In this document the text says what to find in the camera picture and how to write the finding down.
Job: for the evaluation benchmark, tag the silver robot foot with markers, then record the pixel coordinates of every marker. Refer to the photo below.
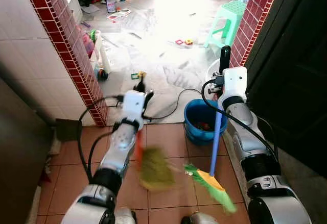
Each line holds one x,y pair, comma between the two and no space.
200,218
125,216

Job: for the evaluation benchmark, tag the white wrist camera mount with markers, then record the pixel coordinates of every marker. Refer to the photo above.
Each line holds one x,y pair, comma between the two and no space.
235,82
133,105

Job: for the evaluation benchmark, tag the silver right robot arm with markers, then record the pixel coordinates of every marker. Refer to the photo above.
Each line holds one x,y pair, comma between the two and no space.
250,142

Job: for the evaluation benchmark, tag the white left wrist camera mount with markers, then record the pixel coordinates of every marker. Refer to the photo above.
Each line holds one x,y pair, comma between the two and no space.
133,105

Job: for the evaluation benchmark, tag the green plastic stool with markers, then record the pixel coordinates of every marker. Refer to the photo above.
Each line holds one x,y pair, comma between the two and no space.
232,9

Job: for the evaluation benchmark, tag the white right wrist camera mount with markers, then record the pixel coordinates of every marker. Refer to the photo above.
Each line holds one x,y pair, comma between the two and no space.
235,82

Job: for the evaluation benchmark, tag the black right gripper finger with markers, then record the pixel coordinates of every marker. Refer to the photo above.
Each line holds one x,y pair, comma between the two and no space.
225,58

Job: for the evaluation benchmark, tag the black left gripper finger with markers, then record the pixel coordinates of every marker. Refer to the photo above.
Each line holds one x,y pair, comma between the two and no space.
139,85

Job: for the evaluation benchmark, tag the dark wooden door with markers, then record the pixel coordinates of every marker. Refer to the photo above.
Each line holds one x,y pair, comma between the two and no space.
291,55

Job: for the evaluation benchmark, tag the white plastic bottle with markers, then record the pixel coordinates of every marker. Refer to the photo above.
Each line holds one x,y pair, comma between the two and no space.
105,58

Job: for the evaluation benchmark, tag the small red yellow toy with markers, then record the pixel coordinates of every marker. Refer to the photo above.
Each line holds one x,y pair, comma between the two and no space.
188,42

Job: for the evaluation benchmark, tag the dark brown cabinet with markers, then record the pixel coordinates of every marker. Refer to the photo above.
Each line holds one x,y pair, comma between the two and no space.
20,157

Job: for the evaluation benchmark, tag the blue plastic bucket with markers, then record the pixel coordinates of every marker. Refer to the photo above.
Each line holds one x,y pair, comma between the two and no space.
196,116

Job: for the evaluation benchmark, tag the silver left robot foot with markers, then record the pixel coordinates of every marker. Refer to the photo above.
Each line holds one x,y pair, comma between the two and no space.
125,216

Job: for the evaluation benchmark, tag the white plastic bucket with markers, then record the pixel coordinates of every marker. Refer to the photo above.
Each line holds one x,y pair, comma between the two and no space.
213,68

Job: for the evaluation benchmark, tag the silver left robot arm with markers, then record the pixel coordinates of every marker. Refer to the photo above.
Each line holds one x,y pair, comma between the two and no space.
118,150

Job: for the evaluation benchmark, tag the silver right robot foot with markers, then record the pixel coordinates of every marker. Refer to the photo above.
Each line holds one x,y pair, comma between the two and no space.
200,218

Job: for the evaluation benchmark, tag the green square toy frame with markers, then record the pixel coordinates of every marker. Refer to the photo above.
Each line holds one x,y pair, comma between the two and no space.
135,75

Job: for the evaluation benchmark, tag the small blue grey bottle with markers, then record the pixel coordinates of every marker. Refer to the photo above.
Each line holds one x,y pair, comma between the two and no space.
111,5

